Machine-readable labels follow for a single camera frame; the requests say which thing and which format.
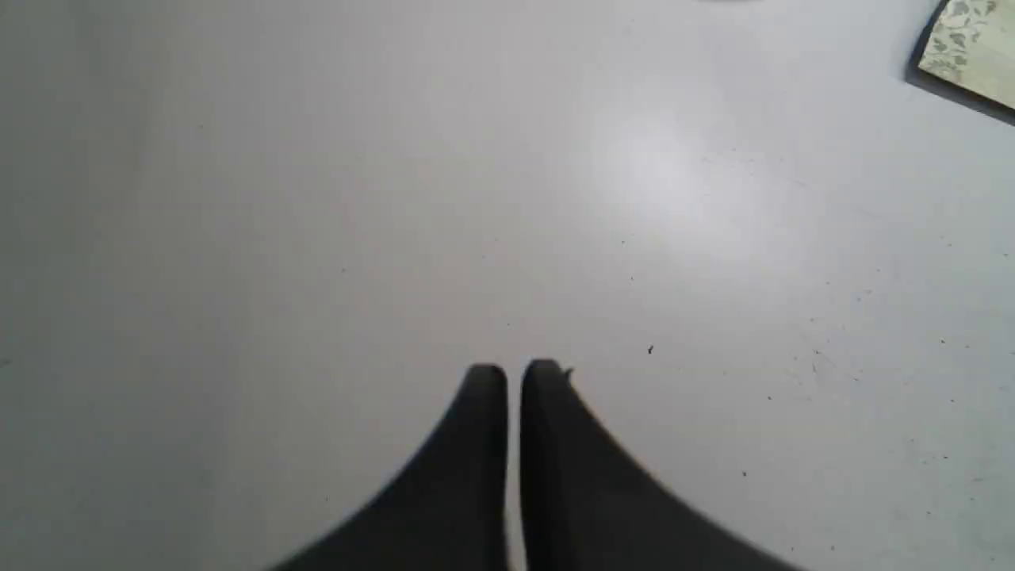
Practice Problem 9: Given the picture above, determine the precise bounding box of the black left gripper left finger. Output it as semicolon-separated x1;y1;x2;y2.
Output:
278;364;510;570

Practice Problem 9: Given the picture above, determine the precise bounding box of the cream paper folding fan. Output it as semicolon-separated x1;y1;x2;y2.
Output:
906;1;1014;122

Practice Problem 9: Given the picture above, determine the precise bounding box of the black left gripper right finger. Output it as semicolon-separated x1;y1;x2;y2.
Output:
519;360;789;570

